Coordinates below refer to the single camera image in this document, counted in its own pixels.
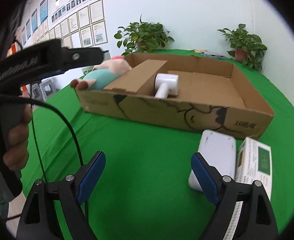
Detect white device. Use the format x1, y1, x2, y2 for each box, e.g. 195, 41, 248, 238
198, 129, 236, 179

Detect pink pig plush toy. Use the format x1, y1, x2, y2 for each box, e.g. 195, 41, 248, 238
70, 56, 132, 90

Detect white hair dryer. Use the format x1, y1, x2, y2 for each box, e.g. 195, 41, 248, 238
154, 73, 179, 99

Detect person's left hand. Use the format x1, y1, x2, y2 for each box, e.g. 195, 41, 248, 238
3, 106, 32, 171

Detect grey plastic stool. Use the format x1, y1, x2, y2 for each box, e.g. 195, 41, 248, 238
30, 79, 58, 102

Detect white medicine box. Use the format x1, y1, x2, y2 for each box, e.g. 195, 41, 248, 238
222, 136, 273, 240

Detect green tablecloth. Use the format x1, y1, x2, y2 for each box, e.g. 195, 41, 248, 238
21, 48, 294, 240

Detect large potted green plant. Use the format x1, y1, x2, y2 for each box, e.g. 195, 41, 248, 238
114, 17, 174, 56

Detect brown cardboard box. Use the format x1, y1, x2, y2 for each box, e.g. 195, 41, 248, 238
76, 54, 275, 139

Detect small potted green plant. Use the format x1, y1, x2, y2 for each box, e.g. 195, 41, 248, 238
217, 23, 268, 72

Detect patterned small pouch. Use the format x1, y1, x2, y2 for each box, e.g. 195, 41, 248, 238
202, 51, 225, 59

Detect yellow small packet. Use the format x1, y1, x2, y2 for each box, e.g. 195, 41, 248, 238
193, 49, 208, 54

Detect framed wall posters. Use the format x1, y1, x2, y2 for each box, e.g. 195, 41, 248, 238
19, 0, 170, 53

